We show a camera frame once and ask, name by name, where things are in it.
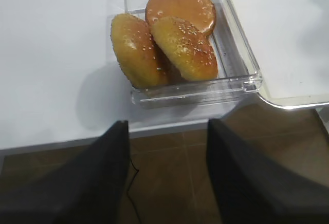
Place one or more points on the clear plastic bun container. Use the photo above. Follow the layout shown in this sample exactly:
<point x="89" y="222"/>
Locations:
<point x="235" y="76"/>

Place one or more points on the left sesame bun top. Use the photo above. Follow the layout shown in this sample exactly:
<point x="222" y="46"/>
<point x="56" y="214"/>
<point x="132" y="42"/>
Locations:
<point x="137" y="54"/>

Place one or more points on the middle sesame bun top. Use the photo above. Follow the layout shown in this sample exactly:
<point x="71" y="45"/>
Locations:
<point x="188" y="50"/>

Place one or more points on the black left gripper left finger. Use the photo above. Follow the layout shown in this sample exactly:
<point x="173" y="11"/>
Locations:
<point x="87" y="189"/>

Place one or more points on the sesame bun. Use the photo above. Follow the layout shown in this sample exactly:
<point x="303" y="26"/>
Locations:
<point x="188" y="50"/>
<point x="137" y="54"/>

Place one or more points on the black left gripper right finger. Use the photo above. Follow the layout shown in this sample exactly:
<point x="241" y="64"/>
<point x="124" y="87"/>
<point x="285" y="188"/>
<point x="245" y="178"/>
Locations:
<point x="251" y="188"/>

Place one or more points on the rear glossy bun top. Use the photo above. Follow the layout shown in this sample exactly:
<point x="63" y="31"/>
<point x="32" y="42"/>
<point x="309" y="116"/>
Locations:
<point x="201" y="13"/>

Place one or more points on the white metal tray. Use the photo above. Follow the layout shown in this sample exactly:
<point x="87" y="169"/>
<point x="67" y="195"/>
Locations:
<point x="286" y="41"/>

